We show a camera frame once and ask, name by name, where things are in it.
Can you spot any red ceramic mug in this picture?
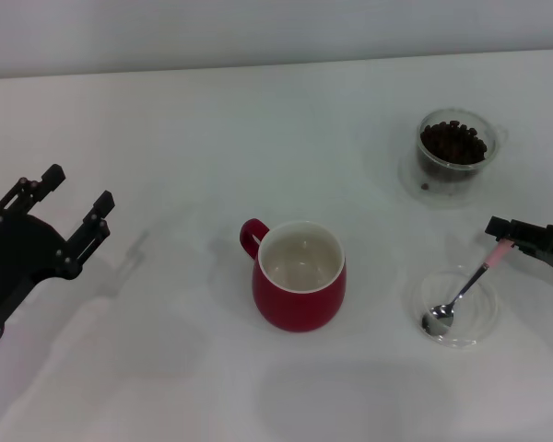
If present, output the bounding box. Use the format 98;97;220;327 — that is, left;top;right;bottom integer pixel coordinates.
238;217;347;333

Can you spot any clear glass cup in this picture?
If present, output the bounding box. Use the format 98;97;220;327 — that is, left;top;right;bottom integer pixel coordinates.
415;108;509;181

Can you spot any clear glass saucer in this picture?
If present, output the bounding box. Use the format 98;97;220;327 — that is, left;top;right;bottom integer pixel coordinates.
398;147;486;211

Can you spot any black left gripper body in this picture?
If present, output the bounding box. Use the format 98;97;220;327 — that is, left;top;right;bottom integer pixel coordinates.
0;208;83;341

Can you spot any pile of coffee beans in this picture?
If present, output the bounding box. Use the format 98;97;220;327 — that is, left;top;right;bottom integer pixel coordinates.
418;119;488;179

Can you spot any pink handled metal spoon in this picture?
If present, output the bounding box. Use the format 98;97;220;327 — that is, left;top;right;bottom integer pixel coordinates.
420;237;513;333

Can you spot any small clear glass dish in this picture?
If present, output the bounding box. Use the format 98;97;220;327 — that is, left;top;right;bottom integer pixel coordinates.
405;265;500;350

